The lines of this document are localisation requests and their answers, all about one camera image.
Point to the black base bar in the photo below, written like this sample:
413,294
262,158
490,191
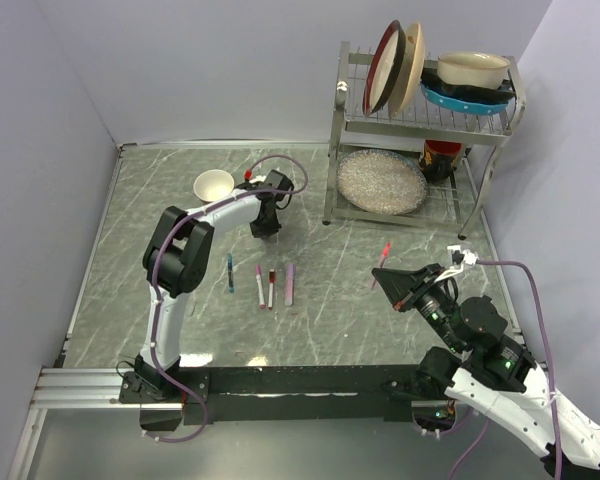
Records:
276,393

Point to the steel dish rack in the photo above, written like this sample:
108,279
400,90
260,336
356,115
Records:
457,204

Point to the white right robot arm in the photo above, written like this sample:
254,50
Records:
480,365

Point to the blue dotted dish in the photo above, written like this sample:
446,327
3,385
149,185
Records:
462,106

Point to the thick white red marker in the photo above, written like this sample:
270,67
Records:
271,288

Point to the cream bowl on rack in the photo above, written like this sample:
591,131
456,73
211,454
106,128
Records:
472,69

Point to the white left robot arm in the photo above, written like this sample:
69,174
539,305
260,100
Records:
177,257

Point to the cream plate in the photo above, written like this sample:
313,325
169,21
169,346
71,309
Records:
410,73

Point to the blue pen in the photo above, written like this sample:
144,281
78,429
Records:
230,273

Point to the black dish on rack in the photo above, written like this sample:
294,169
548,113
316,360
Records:
470,93

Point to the cream red bowl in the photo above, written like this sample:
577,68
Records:
213,185

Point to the thin white red pen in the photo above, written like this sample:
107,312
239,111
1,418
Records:
260,287

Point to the red black cup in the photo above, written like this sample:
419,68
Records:
438,159

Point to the red rimmed plate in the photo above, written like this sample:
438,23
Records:
384,69

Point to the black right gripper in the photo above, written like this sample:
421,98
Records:
403,286

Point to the pink highlighter pen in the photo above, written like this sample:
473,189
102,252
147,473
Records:
289,284

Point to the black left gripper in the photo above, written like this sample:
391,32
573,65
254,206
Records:
270,229

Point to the speckled grey plate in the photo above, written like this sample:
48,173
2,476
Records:
381,182

